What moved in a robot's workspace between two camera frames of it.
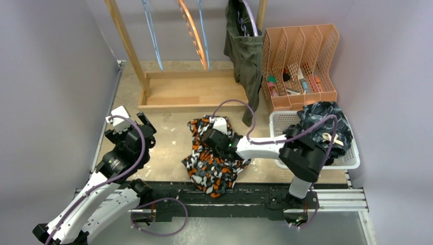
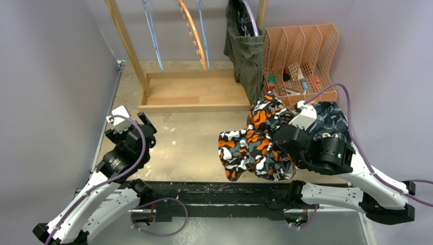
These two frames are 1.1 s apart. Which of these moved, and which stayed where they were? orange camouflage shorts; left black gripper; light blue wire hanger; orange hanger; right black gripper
Moved: orange camouflage shorts; right black gripper
Stayed: left black gripper; light blue wire hanger; orange hanger
